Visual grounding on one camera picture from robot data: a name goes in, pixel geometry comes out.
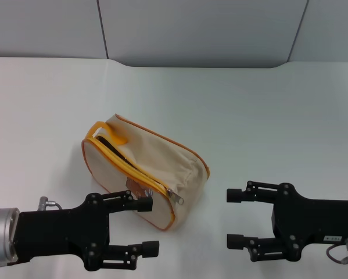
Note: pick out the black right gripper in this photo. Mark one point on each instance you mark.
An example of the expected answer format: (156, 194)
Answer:
(316, 221)

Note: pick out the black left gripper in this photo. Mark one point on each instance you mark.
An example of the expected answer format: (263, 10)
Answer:
(60, 232)

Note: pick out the silver zipper pull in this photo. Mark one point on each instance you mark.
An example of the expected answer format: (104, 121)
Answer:
(176, 197)

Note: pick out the beige food bag orange trim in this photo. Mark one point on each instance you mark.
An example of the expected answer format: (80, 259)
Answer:
(162, 162)

